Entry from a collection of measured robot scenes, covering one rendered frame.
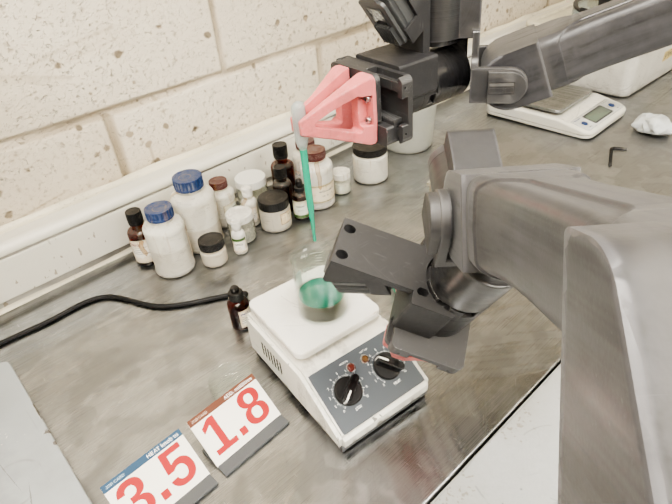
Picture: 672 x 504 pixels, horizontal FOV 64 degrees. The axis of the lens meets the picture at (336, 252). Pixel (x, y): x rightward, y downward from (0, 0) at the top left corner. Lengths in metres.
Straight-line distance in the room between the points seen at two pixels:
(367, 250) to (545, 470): 0.32
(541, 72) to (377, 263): 0.27
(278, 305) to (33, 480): 0.32
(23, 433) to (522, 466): 0.56
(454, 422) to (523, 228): 0.43
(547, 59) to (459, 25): 0.09
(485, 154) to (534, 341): 0.38
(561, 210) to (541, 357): 0.53
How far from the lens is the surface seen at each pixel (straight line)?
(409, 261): 0.44
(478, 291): 0.40
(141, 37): 0.95
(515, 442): 0.64
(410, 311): 0.43
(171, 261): 0.87
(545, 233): 0.22
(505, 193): 0.27
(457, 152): 0.42
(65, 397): 0.78
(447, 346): 0.48
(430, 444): 0.63
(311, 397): 0.60
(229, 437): 0.64
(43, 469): 0.70
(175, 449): 0.63
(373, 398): 0.62
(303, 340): 0.61
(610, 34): 0.60
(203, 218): 0.89
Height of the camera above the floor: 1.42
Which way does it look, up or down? 36 degrees down
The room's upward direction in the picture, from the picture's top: 5 degrees counter-clockwise
